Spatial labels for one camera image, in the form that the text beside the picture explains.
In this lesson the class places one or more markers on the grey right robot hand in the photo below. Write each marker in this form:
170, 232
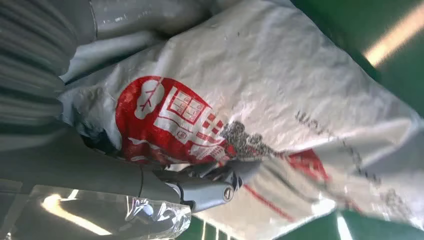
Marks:
82, 172

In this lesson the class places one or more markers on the ribbed grey right arm sleeve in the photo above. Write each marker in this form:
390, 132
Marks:
30, 66

